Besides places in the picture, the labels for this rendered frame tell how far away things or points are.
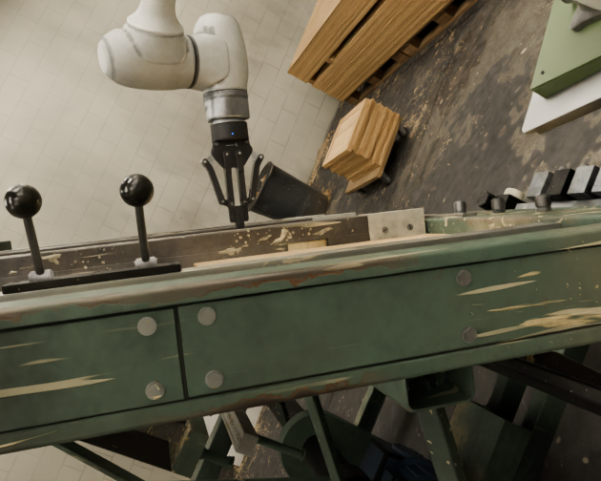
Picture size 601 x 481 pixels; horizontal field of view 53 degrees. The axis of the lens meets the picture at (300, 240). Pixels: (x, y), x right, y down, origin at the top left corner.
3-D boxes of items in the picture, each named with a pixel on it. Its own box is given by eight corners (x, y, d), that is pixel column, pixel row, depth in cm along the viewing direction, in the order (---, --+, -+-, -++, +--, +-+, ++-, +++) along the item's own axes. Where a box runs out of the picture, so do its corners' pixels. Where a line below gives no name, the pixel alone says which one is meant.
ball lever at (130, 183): (164, 280, 74) (154, 180, 67) (132, 284, 73) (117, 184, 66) (161, 263, 77) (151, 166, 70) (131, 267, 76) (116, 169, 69)
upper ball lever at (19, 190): (59, 294, 71) (36, 192, 64) (25, 299, 70) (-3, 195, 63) (61, 276, 74) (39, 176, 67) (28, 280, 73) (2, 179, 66)
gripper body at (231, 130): (246, 123, 128) (251, 168, 129) (205, 126, 126) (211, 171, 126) (252, 118, 121) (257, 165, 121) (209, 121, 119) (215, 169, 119)
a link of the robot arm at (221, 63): (236, 98, 130) (177, 98, 123) (227, 25, 129) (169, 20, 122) (260, 88, 121) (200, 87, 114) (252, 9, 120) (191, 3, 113)
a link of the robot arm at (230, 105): (200, 99, 126) (203, 128, 127) (204, 91, 117) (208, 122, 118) (243, 96, 128) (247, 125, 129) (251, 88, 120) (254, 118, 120)
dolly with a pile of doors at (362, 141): (416, 120, 439) (367, 94, 429) (393, 184, 426) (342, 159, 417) (379, 144, 497) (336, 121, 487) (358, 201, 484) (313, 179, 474)
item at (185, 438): (209, 435, 200) (-54, 341, 180) (191, 478, 198) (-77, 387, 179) (193, 383, 267) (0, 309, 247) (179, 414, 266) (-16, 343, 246)
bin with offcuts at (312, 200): (338, 184, 560) (275, 154, 545) (319, 235, 548) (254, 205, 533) (319, 196, 609) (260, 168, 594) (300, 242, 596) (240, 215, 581)
